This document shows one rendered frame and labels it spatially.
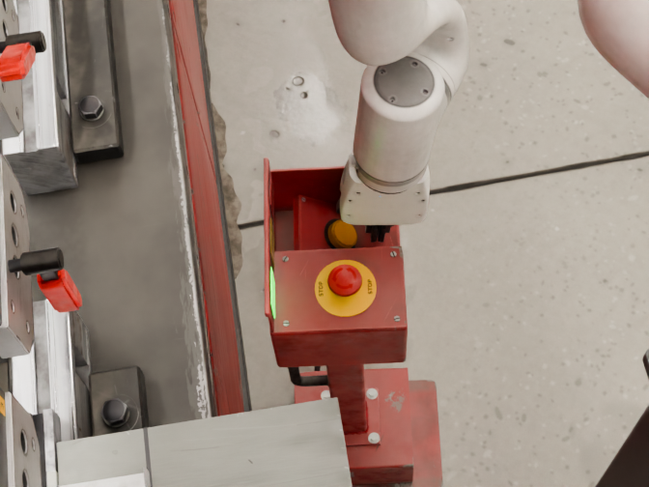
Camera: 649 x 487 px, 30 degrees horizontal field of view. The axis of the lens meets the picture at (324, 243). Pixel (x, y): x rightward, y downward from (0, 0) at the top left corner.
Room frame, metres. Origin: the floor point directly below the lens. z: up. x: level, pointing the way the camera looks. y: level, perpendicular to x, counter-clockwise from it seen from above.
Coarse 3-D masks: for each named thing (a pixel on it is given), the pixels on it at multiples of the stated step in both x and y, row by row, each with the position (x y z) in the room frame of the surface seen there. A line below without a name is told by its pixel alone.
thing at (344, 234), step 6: (336, 222) 0.66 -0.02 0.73; (342, 222) 0.66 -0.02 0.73; (330, 228) 0.65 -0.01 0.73; (336, 228) 0.65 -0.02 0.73; (342, 228) 0.66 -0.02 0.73; (348, 228) 0.66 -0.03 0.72; (330, 234) 0.65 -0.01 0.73; (336, 234) 0.65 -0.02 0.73; (342, 234) 0.65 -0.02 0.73; (348, 234) 0.65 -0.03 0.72; (354, 234) 0.65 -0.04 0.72; (330, 240) 0.64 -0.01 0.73; (336, 240) 0.64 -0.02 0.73; (342, 240) 0.64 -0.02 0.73; (348, 240) 0.64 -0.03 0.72; (354, 240) 0.64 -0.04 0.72; (336, 246) 0.63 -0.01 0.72; (342, 246) 0.63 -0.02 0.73; (348, 246) 0.63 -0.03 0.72
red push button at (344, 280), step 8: (344, 264) 0.57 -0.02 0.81; (336, 272) 0.56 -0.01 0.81; (344, 272) 0.56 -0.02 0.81; (352, 272) 0.56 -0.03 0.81; (328, 280) 0.55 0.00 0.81; (336, 280) 0.55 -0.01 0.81; (344, 280) 0.55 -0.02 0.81; (352, 280) 0.55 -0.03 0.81; (360, 280) 0.55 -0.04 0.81; (336, 288) 0.54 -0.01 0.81; (344, 288) 0.54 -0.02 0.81; (352, 288) 0.54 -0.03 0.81; (344, 296) 0.53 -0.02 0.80
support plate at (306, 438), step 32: (224, 416) 0.34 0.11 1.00; (256, 416) 0.34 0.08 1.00; (288, 416) 0.33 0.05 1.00; (320, 416) 0.33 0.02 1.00; (64, 448) 0.33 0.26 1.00; (96, 448) 0.32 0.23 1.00; (128, 448) 0.32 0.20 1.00; (160, 448) 0.32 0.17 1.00; (192, 448) 0.31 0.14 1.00; (224, 448) 0.31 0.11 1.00; (256, 448) 0.31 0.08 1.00; (288, 448) 0.30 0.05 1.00; (320, 448) 0.30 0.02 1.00; (64, 480) 0.30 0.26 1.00; (160, 480) 0.29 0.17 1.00; (192, 480) 0.28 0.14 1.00; (224, 480) 0.28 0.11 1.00; (256, 480) 0.28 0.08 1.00; (288, 480) 0.28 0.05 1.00; (320, 480) 0.27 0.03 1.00
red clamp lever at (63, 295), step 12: (24, 252) 0.41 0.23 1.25; (36, 252) 0.41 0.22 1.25; (48, 252) 0.40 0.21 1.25; (60, 252) 0.41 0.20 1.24; (12, 264) 0.40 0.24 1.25; (24, 264) 0.40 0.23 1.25; (36, 264) 0.40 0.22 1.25; (48, 264) 0.40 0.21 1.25; (60, 264) 0.40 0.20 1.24; (48, 276) 0.40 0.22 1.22; (60, 276) 0.40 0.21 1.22; (48, 288) 0.39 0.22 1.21; (60, 288) 0.39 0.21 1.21; (72, 288) 0.40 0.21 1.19; (48, 300) 0.40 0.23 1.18; (60, 300) 0.39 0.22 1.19; (72, 300) 0.40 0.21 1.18; (60, 312) 0.39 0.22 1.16
